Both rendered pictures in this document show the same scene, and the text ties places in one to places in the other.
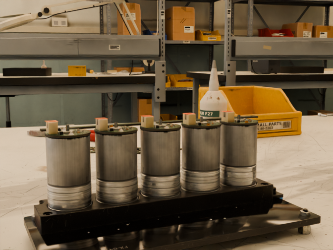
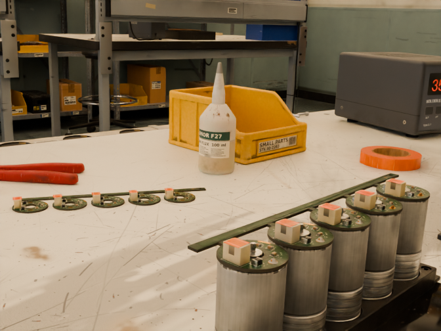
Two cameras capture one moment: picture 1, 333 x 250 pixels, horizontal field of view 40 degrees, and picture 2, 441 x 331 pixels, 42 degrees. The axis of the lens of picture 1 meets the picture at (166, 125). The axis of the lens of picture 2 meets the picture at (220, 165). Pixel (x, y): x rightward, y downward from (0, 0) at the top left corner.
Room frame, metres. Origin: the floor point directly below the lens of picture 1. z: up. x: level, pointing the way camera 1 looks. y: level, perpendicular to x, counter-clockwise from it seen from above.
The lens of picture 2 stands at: (0.09, 0.14, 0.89)
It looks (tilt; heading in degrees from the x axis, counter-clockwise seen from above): 15 degrees down; 337
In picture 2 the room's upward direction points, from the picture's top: 2 degrees clockwise
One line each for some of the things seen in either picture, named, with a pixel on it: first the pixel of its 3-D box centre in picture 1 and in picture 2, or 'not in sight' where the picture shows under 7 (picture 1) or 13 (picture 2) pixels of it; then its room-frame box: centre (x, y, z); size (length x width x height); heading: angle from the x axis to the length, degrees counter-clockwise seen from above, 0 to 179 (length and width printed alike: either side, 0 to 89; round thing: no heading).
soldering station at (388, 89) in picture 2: not in sight; (405, 92); (0.71, -0.39, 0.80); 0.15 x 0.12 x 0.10; 7
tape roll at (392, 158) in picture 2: not in sight; (390, 157); (0.54, -0.24, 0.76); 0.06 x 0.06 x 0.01
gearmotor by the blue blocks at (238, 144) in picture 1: (238, 157); (396, 238); (0.30, -0.05, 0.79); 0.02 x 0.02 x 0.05
